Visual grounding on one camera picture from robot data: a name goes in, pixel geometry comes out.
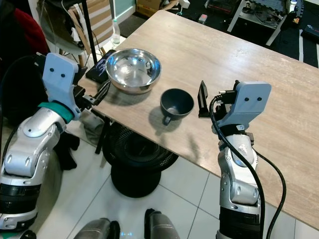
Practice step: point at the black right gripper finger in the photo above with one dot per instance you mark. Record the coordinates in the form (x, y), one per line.
(236, 85)
(204, 102)

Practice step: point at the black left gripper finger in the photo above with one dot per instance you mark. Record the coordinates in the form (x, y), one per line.
(101, 93)

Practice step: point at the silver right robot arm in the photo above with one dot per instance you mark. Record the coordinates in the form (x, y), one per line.
(239, 174)

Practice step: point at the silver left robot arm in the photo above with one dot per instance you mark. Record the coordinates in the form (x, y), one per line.
(30, 149)

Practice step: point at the black flat phone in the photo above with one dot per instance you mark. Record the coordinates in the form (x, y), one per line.
(98, 65)

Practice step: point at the shiny steel bowl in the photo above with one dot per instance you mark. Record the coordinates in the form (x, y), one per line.
(132, 69)

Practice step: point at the black cloth piece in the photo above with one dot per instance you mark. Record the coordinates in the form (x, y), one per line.
(67, 149)

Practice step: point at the black fabric bundle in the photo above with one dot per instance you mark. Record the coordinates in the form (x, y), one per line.
(17, 79)

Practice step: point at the clear plastic water bottle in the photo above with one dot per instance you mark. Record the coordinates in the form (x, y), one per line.
(115, 34)

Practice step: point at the black tripod stand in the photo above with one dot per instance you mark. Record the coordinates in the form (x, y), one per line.
(88, 30)

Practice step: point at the small pink grey floor object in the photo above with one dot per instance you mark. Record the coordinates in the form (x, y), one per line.
(203, 19)

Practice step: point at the round black floor fan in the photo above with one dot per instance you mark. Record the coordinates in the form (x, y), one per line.
(142, 157)

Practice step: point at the wooden slatted chair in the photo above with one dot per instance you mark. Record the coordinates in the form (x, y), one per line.
(97, 17)

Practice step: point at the red garment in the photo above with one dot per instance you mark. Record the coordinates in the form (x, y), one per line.
(32, 32)

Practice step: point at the brown cardboard box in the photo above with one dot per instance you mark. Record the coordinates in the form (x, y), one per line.
(148, 7)

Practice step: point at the grey right robot leg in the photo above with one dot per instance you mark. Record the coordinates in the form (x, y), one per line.
(162, 226)

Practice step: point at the grey robot leg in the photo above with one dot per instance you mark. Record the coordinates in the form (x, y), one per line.
(97, 230)
(162, 226)

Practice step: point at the grey left robot leg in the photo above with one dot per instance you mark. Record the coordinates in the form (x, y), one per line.
(97, 230)

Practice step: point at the pale blue right wrist camera mount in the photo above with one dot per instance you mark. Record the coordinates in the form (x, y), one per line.
(249, 102)

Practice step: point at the pale blue wrist camera mount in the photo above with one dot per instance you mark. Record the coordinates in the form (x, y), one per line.
(249, 102)
(60, 74)

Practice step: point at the pale blue left wrist camera mount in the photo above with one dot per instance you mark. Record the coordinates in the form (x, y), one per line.
(60, 74)

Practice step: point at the white metal frame table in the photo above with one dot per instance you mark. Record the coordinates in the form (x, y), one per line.
(264, 12)

